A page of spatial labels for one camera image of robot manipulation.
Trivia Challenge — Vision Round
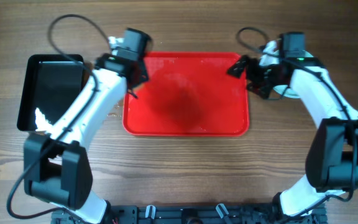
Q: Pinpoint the red plastic tray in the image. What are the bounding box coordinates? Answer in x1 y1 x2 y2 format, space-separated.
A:
122 52 250 137

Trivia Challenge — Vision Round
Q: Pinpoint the light blue plate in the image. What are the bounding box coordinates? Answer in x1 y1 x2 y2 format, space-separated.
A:
272 49 315 100

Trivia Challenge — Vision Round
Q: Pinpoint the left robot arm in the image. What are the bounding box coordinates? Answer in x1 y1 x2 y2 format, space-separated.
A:
24 54 148 223

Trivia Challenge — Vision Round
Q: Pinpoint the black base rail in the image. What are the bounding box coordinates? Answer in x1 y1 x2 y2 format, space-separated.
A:
51 202 328 224

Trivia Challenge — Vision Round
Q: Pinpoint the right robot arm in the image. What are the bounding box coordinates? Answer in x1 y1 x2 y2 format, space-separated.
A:
227 55 358 220

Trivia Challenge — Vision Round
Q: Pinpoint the black water basin tray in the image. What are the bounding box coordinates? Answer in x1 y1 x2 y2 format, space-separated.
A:
17 54 83 131

